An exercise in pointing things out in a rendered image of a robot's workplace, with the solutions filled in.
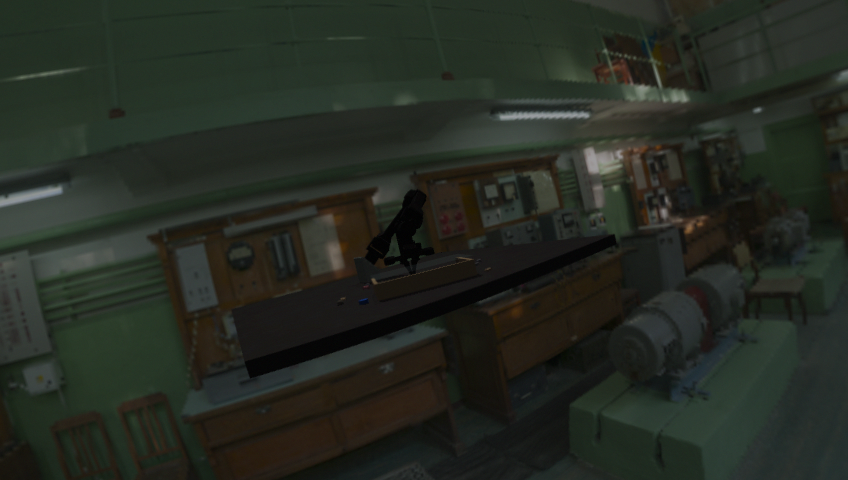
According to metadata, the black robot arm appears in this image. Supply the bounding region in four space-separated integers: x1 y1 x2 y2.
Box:
365 189 427 265

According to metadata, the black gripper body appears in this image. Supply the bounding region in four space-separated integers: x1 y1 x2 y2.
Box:
384 237 435 266

